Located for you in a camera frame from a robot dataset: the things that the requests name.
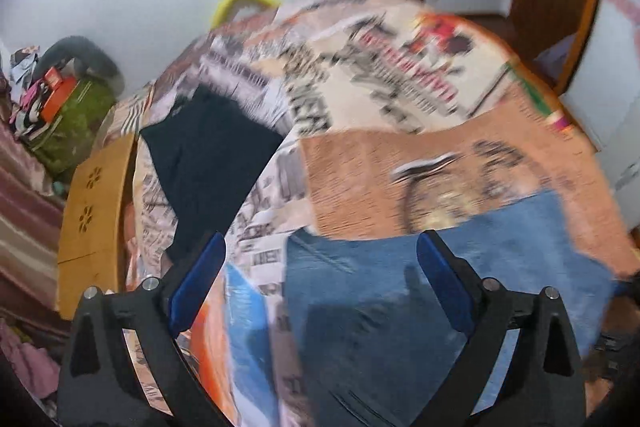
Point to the green storage bin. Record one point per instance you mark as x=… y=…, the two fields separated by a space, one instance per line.
x=75 y=127

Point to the printed blanket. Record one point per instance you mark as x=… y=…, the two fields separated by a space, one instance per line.
x=380 y=107

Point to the blue denim pants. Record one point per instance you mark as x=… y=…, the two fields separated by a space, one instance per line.
x=360 y=287

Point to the black folded garment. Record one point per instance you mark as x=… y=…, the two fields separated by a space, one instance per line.
x=210 y=162

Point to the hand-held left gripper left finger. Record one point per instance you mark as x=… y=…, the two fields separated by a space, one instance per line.
x=197 y=282

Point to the grey long pillow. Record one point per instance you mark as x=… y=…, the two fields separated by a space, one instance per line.
x=95 y=54

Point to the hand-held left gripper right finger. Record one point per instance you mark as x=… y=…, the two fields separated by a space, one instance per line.
x=445 y=287

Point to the orange box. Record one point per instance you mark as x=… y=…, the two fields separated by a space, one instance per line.
x=60 y=94

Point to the pink cloth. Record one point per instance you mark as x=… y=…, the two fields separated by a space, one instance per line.
x=27 y=362

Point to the striped curtain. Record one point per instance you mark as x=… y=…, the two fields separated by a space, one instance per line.
x=25 y=217

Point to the wooden lap desk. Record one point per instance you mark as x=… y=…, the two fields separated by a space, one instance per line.
x=95 y=232

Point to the pile of clothes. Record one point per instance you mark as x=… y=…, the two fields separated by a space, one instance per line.
x=25 y=97

